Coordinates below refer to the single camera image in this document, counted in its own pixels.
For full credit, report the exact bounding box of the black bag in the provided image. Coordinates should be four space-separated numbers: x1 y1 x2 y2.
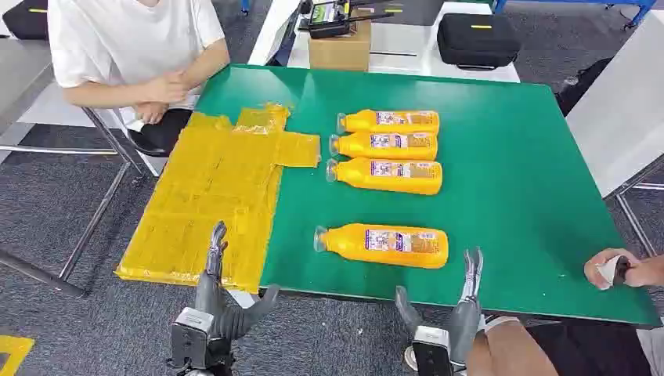
554 56 613 116

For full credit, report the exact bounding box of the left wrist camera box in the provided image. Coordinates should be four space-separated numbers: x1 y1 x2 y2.
170 307 215 370

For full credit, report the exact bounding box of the white table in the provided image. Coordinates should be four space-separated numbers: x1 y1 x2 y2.
247 0 521 83

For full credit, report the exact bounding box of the grey folding table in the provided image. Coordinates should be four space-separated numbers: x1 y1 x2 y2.
0 38 149 299
564 10 664 258

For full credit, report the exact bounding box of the person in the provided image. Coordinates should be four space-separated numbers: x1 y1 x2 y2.
467 248 664 376
46 0 231 157

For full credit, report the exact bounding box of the white table leg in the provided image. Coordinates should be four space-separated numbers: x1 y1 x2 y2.
482 315 520 333
226 289 262 311

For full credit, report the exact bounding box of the brown cardboard box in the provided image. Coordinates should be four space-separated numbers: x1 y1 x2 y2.
309 20 372 72

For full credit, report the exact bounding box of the yellow plastic sheet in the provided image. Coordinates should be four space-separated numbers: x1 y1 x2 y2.
114 103 322 295

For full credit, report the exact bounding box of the orange drink bottle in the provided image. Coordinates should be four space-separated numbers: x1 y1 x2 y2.
325 157 443 197
313 222 450 270
336 109 441 136
328 130 439 162

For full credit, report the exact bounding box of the black remote controller with antennas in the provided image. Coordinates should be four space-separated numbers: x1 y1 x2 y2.
298 0 395 40

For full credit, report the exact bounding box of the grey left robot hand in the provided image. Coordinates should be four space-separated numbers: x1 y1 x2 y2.
194 221 281 342

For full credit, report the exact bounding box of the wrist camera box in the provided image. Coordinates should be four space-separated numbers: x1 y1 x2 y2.
412 325 453 376
170 307 215 370

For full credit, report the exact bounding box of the black case with yellow tag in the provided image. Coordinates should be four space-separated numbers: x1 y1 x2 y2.
1 0 49 41
436 13 522 71

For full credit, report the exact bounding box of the person's left hand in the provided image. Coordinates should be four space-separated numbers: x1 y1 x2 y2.
145 70 191 105

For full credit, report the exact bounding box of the person's right hand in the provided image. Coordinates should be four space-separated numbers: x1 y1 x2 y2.
583 248 648 291
133 101 170 126

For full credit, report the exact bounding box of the green table mat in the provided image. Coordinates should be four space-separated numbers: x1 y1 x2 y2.
194 63 662 327

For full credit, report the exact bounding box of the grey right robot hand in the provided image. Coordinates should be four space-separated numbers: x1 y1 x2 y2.
395 248 485 367

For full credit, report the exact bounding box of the black and white computer mouse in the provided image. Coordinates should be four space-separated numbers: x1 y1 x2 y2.
596 255 632 290

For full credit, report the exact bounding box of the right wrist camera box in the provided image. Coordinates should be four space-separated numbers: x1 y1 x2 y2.
412 325 453 376

